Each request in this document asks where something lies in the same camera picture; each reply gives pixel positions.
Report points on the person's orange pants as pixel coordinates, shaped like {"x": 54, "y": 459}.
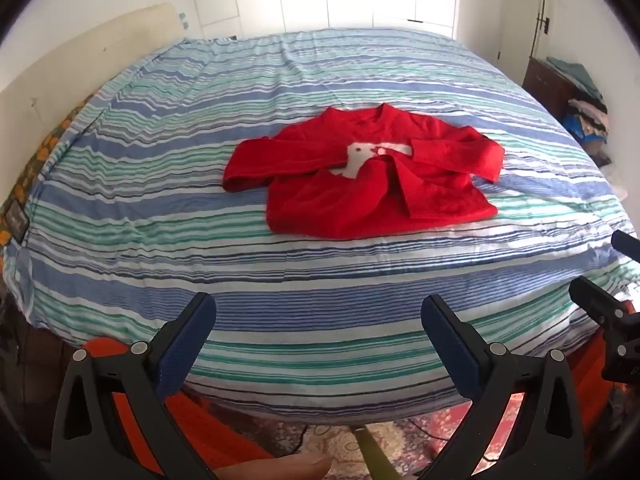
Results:
{"x": 210, "y": 435}

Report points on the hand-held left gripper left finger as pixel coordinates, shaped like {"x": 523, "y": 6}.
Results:
{"x": 186, "y": 345}

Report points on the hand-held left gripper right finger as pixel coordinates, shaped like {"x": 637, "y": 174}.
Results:
{"x": 450, "y": 350}

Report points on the pile of clothes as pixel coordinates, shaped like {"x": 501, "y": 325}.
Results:
{"x": 587, "y": 110}

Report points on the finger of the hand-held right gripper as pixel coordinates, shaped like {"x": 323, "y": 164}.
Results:
{"x": 627, "y": 245}
{"x": 595, "y": 302}

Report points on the red sweater with white print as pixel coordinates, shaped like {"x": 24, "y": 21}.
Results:
{"x": 320, "y": 200}

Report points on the orange floral mattress cover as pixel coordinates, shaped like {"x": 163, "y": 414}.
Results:
{"x": 30, "y": 175}

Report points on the bed with striped sheet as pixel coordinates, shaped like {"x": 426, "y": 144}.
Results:
{"x": 200, "y": 240}

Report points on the cream headboard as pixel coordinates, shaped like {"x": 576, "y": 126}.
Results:
{"x": 75, "y": 70}

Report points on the patterned rug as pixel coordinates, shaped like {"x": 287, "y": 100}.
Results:
{"x": 340, "y": 440}

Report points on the yellow-green stick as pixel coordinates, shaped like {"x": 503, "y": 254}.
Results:
{"x": 372, "y": 452}

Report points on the brown wooden dresser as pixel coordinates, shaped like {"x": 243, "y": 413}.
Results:
{"x": 545, "y": 85}

